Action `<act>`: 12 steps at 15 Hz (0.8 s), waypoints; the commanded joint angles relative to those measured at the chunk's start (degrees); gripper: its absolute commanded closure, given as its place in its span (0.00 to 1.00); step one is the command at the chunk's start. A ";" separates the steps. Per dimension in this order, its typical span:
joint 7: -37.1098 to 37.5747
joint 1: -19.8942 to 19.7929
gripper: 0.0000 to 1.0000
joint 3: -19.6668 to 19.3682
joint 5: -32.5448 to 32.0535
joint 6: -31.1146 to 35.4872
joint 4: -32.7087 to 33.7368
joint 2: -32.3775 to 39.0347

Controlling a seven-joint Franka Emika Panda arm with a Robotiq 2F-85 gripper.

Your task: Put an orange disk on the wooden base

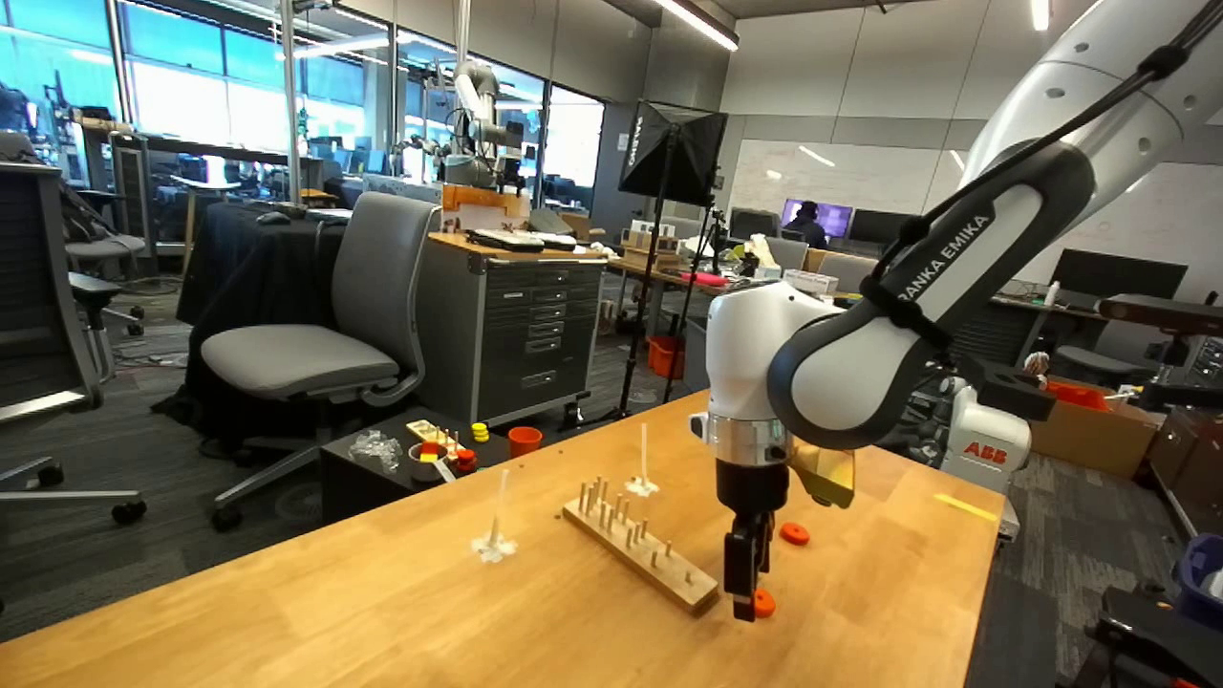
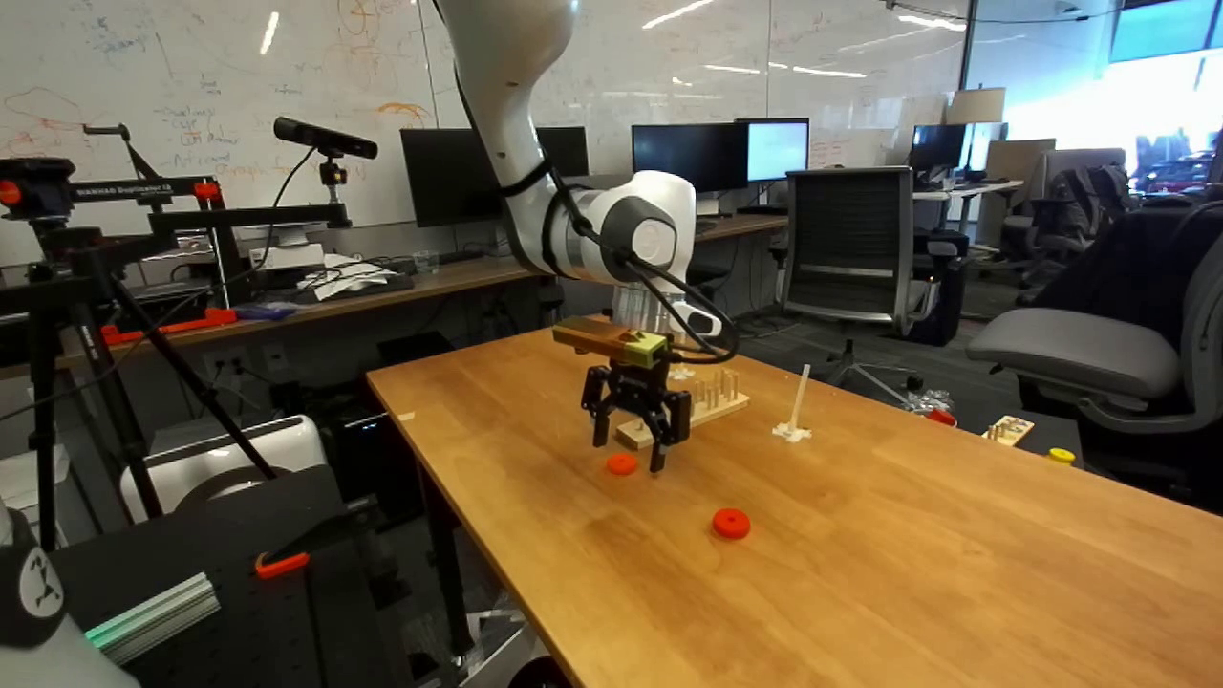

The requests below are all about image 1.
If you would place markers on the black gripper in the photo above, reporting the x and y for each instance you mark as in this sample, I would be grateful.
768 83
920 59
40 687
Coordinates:
750 492

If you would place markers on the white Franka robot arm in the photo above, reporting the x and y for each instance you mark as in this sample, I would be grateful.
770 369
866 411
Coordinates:
750 357

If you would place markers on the wooden peg base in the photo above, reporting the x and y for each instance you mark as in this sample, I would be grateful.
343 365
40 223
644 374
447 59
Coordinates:
636 552

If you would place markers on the yellow tape strip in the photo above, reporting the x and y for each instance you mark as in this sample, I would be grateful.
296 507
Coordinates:
964 507

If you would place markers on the orange bucket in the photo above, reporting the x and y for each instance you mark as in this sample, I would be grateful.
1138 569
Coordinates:
662 357

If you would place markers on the orange cup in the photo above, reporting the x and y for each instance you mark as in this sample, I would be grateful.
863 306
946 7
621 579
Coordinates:
526 441

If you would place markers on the white ABB robot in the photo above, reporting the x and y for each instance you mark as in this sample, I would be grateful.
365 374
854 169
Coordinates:
988 446

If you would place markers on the yellow block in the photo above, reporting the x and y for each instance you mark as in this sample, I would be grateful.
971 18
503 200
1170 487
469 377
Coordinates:
480 434

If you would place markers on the red cup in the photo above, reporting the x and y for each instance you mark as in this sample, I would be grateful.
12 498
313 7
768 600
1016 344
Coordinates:
459 460

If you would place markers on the beige packet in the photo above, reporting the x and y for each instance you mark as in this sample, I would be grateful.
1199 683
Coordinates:
434 434

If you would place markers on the dark monitor back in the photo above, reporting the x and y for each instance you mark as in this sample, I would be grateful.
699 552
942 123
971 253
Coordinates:
1016 334

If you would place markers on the cardboard box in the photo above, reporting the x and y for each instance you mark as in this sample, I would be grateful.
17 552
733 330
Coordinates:
1096 441

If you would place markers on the red item on carton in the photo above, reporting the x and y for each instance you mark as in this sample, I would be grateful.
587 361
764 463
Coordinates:
1075 390

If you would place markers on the low black table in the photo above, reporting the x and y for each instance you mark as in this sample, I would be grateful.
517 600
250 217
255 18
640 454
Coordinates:
383 483

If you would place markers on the clear plastic wrap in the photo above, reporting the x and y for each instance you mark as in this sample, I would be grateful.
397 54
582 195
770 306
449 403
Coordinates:
371 446

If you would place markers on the dark keyboard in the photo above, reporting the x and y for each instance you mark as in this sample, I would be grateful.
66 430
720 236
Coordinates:
520 240

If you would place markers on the black floor equipment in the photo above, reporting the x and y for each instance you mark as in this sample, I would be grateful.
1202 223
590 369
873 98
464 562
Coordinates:
1161 644

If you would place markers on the black softbox light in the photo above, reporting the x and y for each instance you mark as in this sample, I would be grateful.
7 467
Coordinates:
675 153

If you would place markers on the orange wooden box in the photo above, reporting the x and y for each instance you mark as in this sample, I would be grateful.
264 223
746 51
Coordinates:
485 209

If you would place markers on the black monitor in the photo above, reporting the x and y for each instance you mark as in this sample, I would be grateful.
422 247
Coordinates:
1122 273

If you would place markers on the grey office chair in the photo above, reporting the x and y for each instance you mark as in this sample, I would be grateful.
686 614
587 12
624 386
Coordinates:
294 357

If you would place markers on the black mesh office chair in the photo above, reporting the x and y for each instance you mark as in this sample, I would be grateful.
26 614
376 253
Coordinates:
43 291

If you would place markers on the wall display screen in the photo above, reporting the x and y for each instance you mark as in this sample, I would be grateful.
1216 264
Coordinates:
815 218

